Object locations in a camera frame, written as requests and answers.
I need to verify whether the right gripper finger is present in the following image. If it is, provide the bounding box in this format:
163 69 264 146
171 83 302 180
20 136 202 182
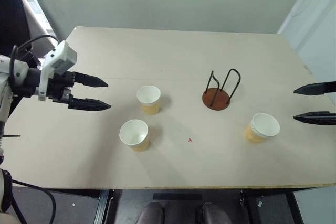
292 111 336 126
293 81 336 95

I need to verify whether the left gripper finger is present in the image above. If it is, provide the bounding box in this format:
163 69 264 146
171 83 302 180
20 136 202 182
73 71 109 88
68 98 112 112

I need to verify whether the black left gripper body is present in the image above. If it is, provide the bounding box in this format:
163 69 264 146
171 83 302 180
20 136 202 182
47 71 77 104

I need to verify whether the yellow paper cup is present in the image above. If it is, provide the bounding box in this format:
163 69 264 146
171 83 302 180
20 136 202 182
244 113 281 145
136 85 162 115
119 119 151 153

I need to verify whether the dark rounded shape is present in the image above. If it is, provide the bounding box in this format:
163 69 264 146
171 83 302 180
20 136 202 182
137 201 165 224

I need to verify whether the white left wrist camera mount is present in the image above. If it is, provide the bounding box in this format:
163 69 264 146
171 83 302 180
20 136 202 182
38 40 78 102

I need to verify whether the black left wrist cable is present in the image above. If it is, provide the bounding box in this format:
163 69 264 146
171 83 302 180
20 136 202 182
8 34 60 78

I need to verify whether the black left shoulder cable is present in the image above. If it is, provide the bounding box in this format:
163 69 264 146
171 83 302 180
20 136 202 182
11 178 57 224

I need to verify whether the black table frame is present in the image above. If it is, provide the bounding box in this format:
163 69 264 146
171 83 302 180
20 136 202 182
52 186 326 224

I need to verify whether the brown wire cup holder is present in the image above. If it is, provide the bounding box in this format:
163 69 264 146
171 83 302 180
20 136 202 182
202 68 242 111

